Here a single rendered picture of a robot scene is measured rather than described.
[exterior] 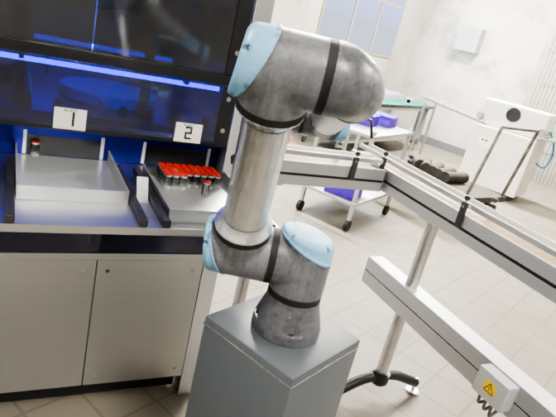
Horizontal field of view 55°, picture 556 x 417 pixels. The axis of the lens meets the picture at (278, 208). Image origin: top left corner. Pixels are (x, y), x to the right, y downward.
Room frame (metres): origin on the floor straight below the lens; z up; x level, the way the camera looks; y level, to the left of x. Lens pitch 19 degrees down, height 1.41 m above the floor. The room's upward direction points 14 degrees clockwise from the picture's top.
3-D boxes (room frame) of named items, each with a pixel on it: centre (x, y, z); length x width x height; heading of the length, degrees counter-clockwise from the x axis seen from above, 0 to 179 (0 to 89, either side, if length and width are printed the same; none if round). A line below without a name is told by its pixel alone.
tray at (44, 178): (1.36, 0.57, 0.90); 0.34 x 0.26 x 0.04; 29
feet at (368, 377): (1.94, -0.58, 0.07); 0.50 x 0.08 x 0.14; 119
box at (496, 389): (1.45, -0.79, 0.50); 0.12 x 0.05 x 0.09; 29
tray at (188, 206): (1.43, 0.23, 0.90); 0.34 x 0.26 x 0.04; 29
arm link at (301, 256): (1.02, -0.07, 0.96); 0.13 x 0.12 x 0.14; 94
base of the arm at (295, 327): (1.02, -0.08, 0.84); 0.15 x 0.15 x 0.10
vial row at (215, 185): (1.51, 0.27, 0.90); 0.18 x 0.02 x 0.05; 119
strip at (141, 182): (1.28, 0.34, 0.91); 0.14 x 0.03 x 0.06; 29
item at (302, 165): (2.01, -0.06, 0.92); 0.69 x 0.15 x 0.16; 119
